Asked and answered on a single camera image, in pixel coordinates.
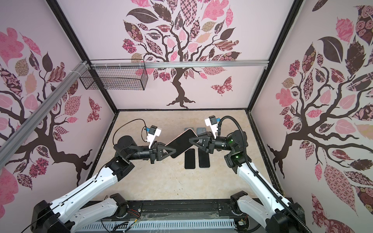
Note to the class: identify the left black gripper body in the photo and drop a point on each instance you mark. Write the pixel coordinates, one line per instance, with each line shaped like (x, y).
(152, 152)

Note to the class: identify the pink phone case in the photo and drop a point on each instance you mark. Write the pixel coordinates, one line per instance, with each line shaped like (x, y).
(180, 142)

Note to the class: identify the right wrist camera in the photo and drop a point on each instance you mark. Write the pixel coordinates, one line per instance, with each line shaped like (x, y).
(213, 123)

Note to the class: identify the light blue phone case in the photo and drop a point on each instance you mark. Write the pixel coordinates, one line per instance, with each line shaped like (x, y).
(201, 131)

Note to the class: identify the black wire basket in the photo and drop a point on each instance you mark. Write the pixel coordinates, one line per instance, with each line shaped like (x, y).
(115, 74)

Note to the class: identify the left aluminium rail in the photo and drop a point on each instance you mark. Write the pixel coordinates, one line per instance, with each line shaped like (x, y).
(10, 147)

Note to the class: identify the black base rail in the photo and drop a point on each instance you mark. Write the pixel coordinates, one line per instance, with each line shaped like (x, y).
(180, 207)

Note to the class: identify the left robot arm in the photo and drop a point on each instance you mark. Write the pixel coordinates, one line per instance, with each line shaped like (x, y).
(68, 213)

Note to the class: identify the aluminium rail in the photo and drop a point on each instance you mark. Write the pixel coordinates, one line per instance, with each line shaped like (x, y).
(193, 64)
(10, 147)

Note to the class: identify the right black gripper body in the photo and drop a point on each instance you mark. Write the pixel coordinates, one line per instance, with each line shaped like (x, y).
(211, 145)

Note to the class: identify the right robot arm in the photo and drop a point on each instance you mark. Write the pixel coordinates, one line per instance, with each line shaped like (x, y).
(272, 211)

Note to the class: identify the back aluminium rail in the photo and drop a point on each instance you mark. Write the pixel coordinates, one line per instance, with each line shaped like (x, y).
(193, 64)

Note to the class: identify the white slotted cable duct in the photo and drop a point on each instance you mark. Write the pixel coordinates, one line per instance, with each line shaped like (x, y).
(158, 225)

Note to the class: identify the phone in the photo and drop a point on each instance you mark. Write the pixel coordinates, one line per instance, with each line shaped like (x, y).
(189, 159)
(181, 143)

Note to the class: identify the black smartphone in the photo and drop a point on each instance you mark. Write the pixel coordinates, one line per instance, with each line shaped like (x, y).
(204, 161)

